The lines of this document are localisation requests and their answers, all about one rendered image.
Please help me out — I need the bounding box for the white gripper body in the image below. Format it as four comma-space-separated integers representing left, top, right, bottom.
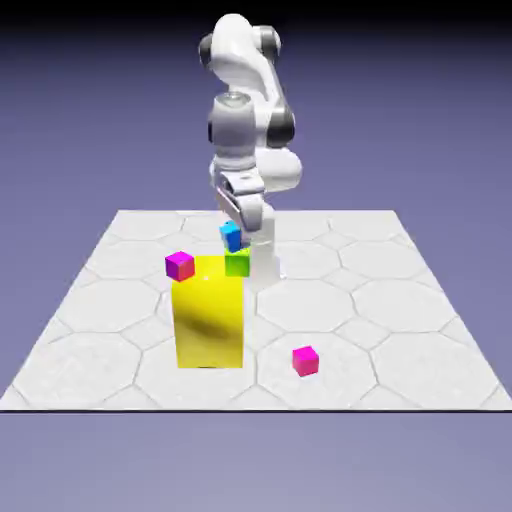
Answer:
215, 185, 266, 233

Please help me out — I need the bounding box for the small blue cube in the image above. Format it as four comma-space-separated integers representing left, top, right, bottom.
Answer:
218, 220, 243, 254

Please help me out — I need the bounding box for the small green cube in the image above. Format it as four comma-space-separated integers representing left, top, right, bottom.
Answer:
224, 246, 252, 278

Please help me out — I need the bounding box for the small pink cube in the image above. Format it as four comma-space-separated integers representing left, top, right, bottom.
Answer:
291, 345, 320, 378

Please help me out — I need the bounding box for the large yellow box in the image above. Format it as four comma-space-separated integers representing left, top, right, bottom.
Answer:
171, 254, 245, 370

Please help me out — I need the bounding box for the small magenta cube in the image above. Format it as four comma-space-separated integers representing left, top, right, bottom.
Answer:
164, 250, 196, 283

